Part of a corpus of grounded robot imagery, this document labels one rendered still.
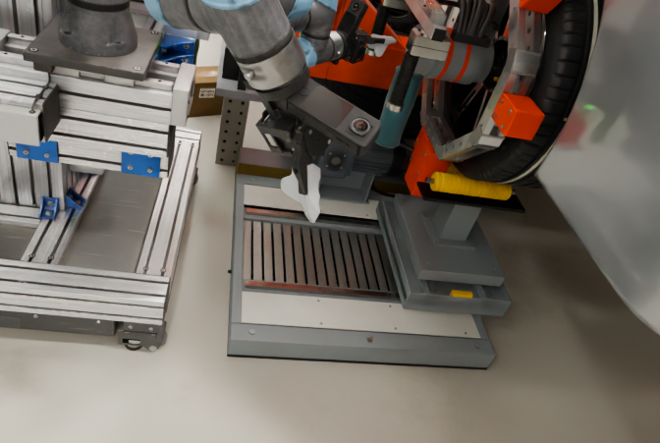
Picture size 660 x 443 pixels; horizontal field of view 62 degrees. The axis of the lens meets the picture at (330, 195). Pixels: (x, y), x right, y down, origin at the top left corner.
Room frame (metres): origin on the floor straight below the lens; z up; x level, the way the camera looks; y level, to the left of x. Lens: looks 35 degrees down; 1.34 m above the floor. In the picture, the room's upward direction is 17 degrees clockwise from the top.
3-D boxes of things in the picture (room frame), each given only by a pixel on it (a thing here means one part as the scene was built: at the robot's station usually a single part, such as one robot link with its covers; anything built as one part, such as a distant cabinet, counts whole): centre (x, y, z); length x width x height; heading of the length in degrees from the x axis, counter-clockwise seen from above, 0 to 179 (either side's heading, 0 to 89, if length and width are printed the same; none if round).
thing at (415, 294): (1.56, -0.43, 0.13); 0.50 x 0.36 x 0.10; 16
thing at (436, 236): (1.56, -0.43, 0.32); 0.40 x 0.30 x 0.28; 16
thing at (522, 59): (1.51, -0.27, 0.85); 0.54 x 0.07 x 0.54; 16
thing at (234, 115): (1.93, 0.47, 0.21); 0.10 x 0.10 x 0.42; 16
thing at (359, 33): (1.47, 0.08, 0.80); 0.12 x 0.08 x 0.09; 151
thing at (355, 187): (1.78, -0.09, 0.26); 0.42 x 0.18 x 0.35; 106
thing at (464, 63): (1.49, -0.20, 0.85); 0.21 x 0.14 x 0.14; 106
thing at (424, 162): (1.52, -0.31, 0.48); 0.16 x 0.12 x 0.17; 106
